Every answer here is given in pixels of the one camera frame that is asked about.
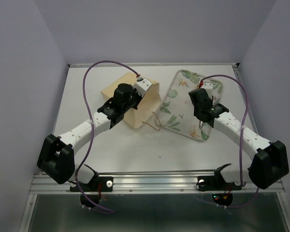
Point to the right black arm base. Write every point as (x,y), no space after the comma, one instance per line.
(223,195)

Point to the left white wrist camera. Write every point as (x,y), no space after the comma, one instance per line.
(142,85)

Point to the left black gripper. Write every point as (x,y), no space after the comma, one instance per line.
(139,98)

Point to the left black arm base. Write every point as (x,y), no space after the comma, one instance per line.
(97,184)

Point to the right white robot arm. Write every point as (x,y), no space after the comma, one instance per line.
(269,161)

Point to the aluminium front rail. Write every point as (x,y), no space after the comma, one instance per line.
(175,182)

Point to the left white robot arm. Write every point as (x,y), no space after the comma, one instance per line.
(56,158)

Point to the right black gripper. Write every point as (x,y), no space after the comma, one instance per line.
(211,98)

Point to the brown paper bag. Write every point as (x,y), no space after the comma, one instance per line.
(148,105)

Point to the floral leaf pattern tray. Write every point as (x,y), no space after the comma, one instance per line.
(176,110)

